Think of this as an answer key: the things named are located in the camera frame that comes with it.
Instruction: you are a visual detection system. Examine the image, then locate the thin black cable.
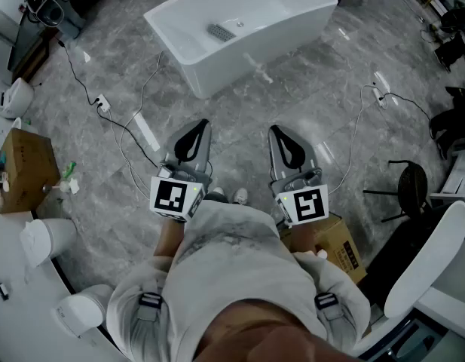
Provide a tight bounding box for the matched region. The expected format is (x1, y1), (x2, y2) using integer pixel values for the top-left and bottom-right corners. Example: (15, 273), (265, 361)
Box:
(57, 39), (97, 107)
(381, 91), (433, 121)

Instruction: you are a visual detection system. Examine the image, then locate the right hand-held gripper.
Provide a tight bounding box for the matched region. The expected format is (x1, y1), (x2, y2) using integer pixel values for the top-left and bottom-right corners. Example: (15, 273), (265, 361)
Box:
(268, 125), (329, 228)

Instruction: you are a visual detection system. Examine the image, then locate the white power strip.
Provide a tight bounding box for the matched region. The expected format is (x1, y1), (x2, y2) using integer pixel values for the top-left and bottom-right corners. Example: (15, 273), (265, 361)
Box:
(93, 93), (112, 114)
(372, 86), (389, 109)

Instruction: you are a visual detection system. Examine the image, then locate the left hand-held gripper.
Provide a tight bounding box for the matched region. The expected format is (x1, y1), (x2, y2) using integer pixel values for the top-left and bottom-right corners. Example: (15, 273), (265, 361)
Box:
(149, 120), (214, 224)

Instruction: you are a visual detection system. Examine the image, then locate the person's white shirt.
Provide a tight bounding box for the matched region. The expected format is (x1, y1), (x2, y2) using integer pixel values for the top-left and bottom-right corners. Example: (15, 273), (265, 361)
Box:
(106, 198), (372, 362)

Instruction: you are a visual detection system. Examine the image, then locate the white crumpled paper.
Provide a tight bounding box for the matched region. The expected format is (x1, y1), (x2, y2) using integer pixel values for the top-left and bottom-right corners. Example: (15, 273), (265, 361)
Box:
(58, 177), (81, 195)

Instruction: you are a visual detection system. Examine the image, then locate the white oval lid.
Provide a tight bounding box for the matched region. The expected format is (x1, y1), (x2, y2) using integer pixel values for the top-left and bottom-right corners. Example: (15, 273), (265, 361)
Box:
(384, 200), (465, 319)

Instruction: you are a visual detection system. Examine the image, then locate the person's left forearm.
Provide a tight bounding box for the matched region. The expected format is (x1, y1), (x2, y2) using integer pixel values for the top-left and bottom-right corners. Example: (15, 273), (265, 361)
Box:
(152, 213), (188, 259)

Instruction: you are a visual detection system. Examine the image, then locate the dark wooden side table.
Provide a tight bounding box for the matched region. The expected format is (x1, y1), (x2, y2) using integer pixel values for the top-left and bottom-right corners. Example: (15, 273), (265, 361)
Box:
(6, 23), (60, 85)

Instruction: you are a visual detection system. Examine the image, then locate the person's right forearm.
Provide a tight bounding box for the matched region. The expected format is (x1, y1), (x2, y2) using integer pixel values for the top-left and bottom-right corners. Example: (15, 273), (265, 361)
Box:
(289, 219), (320, 256)

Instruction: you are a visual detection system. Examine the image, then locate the grey round appliance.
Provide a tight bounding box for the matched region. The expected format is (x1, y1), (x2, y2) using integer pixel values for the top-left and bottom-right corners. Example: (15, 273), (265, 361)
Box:
(23, 0), (66, 28)

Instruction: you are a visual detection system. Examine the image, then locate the white toilet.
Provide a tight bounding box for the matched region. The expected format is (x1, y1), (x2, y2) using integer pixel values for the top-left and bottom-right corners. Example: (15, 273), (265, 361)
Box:
(19, 216), (77, 269)
(50, 284), (115, 339)
(0, 76), (35, 120)

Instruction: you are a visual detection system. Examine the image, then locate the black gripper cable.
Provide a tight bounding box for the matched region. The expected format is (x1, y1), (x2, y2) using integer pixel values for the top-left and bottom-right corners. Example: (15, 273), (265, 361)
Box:
(96, 106), (161, 168)

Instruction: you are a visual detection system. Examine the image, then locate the grey shoulder strap with buckle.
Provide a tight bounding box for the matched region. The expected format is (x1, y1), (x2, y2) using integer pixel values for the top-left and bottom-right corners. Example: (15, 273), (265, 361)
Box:
(314, 291), (344, 322)
(136, 290), (166, 324)

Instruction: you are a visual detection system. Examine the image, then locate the black mesh stool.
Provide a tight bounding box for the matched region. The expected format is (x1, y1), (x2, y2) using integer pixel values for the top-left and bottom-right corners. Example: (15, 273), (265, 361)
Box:
(363, 159), (433, 224)

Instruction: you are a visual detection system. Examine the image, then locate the white bathtub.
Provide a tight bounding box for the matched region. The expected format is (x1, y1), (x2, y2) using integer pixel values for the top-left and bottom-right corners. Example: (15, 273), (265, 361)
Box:
(143, 0), (338, 100)

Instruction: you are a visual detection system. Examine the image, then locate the brown cardboard box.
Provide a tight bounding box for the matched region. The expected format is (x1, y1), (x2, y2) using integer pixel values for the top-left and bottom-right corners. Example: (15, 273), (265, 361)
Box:
(0, 127), (63, 215)

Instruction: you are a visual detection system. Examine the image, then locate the black chair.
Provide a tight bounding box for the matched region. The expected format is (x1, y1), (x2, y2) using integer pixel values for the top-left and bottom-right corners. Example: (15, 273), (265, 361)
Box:
(433, 31), (465, 73)

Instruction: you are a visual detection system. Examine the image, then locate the printed cardboard box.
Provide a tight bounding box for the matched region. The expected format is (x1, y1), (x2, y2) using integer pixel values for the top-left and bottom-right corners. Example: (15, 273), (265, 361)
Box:
(279, 212), (369, 286)

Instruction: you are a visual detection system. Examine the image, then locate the white cable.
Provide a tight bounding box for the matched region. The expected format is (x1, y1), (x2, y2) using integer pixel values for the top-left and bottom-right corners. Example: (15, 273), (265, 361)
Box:
(106, 50), (167, 199)
(327, 84), (377, 196)

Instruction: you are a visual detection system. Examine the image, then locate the grey perforated bath mat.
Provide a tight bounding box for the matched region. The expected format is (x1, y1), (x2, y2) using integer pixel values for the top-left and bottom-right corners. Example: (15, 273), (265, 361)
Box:
(206, 23), (234, 43)

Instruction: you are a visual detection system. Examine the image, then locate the person's chin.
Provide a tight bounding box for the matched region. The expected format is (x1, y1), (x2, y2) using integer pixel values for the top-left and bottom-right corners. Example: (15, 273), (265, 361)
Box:
(194, 297), (365, 362)

